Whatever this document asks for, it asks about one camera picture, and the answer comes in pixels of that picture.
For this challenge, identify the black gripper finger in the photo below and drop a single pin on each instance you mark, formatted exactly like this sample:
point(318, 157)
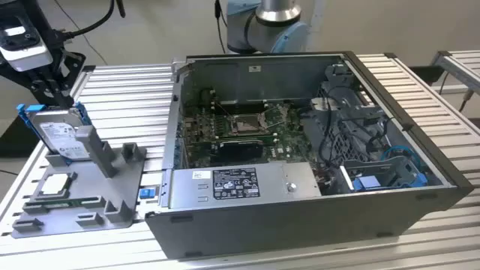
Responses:
point(39, 87)
point(73, 67)

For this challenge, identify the hard disk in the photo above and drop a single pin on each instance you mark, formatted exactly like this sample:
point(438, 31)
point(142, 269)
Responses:
point(57, 129)

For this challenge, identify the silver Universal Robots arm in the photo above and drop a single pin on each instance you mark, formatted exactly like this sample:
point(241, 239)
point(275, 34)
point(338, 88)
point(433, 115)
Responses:
point(243, 28)

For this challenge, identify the grey disk bay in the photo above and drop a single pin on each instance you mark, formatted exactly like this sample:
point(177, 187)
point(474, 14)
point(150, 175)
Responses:
point(390, 168)

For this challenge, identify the black antenna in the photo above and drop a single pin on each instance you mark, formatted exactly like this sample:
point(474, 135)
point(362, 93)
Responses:
point(121, 8)

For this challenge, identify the silver CPU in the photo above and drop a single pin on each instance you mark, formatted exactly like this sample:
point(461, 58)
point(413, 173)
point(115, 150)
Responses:
point(55, 184)

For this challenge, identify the grey plastic parts rack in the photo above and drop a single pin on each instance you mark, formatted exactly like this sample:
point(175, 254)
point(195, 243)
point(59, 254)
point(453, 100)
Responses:
point(86, 182)

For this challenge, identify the green RAM stick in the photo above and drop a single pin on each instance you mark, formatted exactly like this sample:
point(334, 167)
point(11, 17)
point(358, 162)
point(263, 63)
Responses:
point(71, 200)

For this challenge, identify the thin metal locking lever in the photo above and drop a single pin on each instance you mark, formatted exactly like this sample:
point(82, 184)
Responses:
point(223, 109)

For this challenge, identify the black RAM slot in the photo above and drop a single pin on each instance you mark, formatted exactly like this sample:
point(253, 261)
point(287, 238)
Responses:
point(242, 107)

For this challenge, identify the blue case latch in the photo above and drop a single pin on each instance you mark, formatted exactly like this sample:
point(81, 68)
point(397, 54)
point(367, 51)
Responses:
point(146, 193)

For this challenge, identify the CPU socket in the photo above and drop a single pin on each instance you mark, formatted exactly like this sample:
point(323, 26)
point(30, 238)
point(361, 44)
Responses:
point(247, 122)

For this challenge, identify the RAM slot with green stick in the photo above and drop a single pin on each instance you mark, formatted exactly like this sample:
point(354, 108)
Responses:
point(246, 137)

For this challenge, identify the grey power supply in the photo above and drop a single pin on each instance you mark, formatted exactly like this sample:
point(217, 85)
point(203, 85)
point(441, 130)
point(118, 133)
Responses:
point(187, 191)

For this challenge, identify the black graphics card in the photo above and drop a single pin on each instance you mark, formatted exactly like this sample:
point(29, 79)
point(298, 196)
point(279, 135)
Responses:
point(241, 153)

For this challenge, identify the green motherboard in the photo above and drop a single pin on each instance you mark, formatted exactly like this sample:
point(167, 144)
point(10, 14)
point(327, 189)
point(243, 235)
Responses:
point(289, 135)

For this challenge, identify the black open PC case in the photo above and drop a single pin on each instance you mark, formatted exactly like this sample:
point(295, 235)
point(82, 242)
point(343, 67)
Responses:
point(263, 233)

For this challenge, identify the grey perforated metal cage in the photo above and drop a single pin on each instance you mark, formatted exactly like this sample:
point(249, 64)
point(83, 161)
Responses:
point(349, 146)

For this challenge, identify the blue plastic bay clip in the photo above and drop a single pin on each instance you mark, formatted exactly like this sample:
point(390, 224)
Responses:
point(369, 182)

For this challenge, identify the black box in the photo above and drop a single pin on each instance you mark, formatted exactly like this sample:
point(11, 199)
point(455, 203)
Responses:
point(426, 73)

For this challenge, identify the metal slat side table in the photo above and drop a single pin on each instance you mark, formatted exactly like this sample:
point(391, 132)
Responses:
point(465, 64)

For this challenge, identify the grey plastic case bracket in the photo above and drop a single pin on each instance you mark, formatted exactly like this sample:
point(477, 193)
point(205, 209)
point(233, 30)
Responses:
point(338, 73)

